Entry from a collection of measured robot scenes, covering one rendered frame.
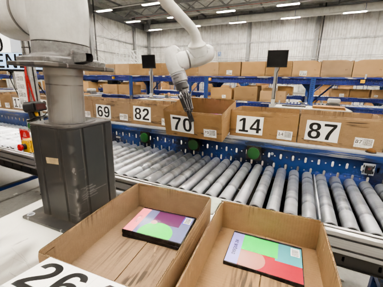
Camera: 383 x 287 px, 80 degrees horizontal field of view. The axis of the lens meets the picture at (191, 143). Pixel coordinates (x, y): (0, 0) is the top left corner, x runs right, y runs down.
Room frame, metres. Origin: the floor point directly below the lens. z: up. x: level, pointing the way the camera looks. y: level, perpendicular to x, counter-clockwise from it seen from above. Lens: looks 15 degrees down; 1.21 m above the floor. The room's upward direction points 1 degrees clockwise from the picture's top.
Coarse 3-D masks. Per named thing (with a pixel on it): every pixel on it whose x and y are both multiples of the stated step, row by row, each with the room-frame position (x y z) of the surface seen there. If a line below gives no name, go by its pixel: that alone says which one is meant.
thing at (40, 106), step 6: (24, 102) 1.23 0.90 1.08; (30, 102) 1.20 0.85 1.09; (36, 102) 1.20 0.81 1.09; (42, 102) 1.22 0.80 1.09; (24, 108) 1.22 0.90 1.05; (30, 108) 1.19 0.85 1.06; (36, 108) 1.19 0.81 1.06; (42, 108) 1.21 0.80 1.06; (30, 114) 1.22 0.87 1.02; (36, 114) 1.22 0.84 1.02; (30, 120) 1.22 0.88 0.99
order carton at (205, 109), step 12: (168, 108) 1.49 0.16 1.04; (180, 108) 1.64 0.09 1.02; (204, 108) 1.63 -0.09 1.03; (216, 108) 1.59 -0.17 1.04; (228, 108) 1.37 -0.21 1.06; (168, 120) 1.44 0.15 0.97; (204, 120) 1.32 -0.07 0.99; (216, 120) 1.29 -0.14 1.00; (228, 120) 1.38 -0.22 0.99; (168, 132) 1.46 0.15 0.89; (180, 132) 1.42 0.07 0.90; (216, 132) 1.31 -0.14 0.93; (228, 132) 1.40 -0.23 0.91
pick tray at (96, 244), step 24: (144, 192) 0.75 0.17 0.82; (168, 192) 0.72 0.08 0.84; (96, 216) 0.57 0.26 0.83; (120, 216) 0.66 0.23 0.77; (192, 216) 0.68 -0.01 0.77; (72, 240) 0.49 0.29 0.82; (96, 240) 0.56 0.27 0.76; (120, 240) 0.56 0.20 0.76; (192, 240) 0.50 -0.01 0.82; (72, 264) 0.47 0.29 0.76; (96, 264) 0.47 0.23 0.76; (120, 264) 0.47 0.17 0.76; (144, 264) 0.48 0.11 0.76; (168, 264) 0.48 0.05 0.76
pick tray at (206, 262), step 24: (216, 216) 0.57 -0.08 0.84; (240, 216) 0.62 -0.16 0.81; (264, 216) 0.60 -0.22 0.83; (288, 216) 0.57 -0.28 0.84; (216, 240) 0.57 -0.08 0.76; (288, 240) 0.57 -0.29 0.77; (312, 240) 0.55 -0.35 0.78; (192, 264) 0.40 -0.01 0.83; (216, 264) 0.48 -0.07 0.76; (312, 264) 0.49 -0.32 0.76
